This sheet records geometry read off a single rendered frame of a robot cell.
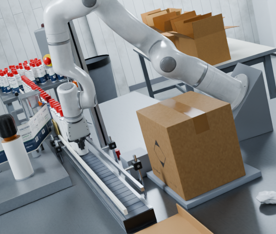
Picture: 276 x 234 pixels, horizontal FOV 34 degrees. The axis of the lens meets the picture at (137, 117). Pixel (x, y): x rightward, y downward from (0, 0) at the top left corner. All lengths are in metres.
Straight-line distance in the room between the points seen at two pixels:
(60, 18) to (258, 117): 0.90
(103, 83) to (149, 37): 4.28
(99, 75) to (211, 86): 4.26
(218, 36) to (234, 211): 2.34
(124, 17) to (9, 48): 5.01
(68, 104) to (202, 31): 1.88
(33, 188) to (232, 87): 0.94
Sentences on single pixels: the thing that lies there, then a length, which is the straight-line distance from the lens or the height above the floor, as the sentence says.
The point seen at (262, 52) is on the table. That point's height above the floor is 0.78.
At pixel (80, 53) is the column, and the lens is 2.20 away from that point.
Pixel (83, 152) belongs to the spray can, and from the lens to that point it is 2.14.
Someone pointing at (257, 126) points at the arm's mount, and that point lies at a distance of 1.99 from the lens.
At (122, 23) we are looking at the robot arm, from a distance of 1.81.
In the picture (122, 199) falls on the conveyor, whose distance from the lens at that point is 1.62.
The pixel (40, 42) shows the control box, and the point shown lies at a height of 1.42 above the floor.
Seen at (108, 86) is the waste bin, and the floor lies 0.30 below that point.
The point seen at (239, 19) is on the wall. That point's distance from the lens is 7.25.
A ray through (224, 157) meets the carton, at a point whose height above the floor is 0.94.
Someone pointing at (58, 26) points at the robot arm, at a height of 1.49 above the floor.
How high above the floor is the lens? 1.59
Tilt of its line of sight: 17 degrees down
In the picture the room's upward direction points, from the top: 16 degrees counter-clockwise
